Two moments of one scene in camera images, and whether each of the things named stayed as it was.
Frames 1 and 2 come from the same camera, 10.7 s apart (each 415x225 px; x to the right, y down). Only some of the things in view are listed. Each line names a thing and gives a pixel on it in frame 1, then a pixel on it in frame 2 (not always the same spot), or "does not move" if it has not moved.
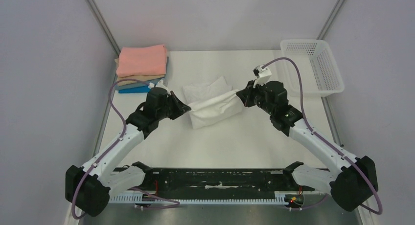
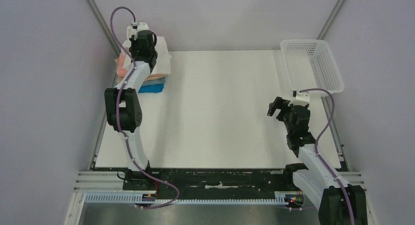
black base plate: x=219 y=180 does not move
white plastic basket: x=321 y=75 does not move
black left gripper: x=180 y=108 -> x=133 y=43
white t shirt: x=212 y=103 -> x=162 y=66
